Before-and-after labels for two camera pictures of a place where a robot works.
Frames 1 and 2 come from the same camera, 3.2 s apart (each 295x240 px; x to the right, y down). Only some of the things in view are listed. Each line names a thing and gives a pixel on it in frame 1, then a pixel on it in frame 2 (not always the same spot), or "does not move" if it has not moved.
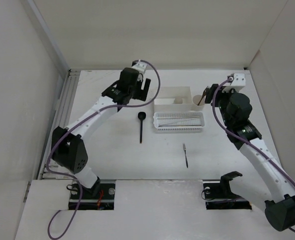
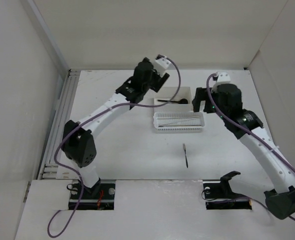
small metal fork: [184, 148] does not move
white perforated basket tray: [179, 121] does not move
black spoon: [141, 116] to [182, 101]
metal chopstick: [185, 117] does not move
